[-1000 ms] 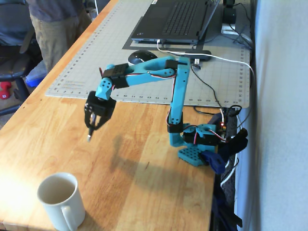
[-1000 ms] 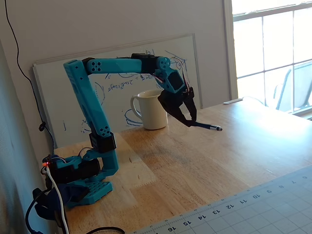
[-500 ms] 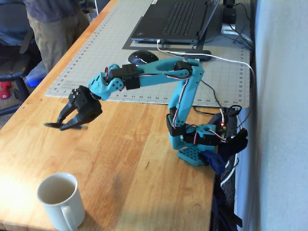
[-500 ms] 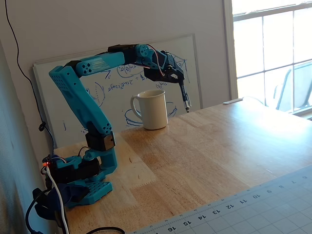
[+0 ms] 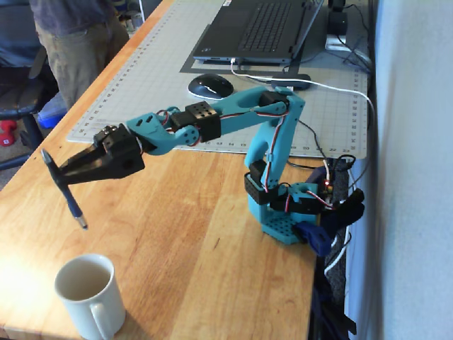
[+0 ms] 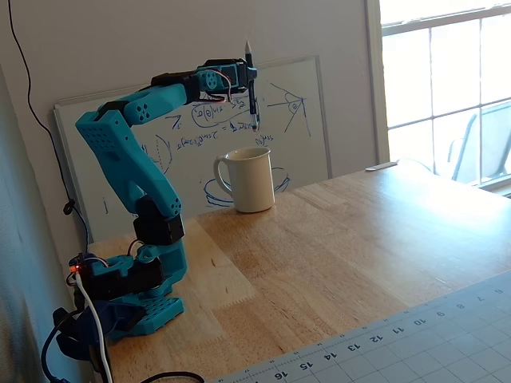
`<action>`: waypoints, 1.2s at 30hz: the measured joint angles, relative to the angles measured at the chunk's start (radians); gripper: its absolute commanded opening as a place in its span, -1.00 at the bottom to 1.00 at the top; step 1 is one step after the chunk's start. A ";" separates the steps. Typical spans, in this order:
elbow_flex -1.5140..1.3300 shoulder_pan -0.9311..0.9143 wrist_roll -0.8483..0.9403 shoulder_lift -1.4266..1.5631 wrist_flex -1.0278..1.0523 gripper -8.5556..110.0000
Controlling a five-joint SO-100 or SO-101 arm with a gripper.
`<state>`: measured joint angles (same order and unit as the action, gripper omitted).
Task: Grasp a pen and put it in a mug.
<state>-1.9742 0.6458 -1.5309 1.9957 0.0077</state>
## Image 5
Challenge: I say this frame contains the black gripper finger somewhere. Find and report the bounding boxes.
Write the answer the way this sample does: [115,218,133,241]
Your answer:
[59,159,124,186]
[57,127,116,174]

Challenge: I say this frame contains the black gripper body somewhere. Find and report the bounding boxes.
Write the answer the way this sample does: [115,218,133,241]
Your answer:
[101,123,146,180]

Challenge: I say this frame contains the dark blue pen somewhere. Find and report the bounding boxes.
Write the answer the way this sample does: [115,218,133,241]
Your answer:
[40,149,88,230]

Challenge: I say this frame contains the white ceramic mug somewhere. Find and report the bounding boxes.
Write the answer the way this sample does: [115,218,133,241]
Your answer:
[54,253,127,340]

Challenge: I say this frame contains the gray grid cutting mat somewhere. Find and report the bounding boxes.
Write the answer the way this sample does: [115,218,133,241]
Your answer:
[66,0,369,161]

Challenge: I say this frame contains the red dumbbell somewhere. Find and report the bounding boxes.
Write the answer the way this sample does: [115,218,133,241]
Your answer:
[0,119,18,148]

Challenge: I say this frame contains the black office chair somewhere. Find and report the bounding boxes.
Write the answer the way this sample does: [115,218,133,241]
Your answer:
[0,0,61,171]

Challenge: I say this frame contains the standing person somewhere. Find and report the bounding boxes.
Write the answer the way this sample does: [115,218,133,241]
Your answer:
[29,0,130,111]

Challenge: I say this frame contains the black computer mouse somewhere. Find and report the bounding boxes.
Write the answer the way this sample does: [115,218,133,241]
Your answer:
[186,72,236,100]

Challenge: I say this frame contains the dark gray laptop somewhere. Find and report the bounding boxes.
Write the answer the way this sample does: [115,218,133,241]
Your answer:
[192,0,325,67]

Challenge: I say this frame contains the dark gray USB hub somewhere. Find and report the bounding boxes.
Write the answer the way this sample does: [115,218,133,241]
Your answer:
[270,73,312,91]

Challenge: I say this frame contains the robot controller board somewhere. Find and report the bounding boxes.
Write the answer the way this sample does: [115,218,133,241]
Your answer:
[317,166,337,210]

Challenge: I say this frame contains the blue bar clamp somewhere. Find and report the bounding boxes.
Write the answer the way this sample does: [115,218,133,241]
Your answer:
[292,221,334,258]

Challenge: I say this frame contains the gray speckled fabric panel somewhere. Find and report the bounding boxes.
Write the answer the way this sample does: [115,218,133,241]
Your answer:
[324,169,352,305]

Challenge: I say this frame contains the black power adapter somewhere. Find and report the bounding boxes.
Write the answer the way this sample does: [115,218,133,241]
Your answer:
[326,0,350,36]

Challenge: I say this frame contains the thin black cable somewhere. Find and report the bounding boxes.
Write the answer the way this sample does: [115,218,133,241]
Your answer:
[287,118,328,169]

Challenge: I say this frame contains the long white cable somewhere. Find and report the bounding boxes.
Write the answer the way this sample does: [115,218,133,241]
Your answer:
[230,58,377,192]

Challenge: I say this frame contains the black clamp handle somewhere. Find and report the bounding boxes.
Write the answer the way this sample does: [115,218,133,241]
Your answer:
[327,188,366,235]

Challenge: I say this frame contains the black cable bundle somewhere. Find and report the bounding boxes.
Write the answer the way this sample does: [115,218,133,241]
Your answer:
[338,2,374,76]

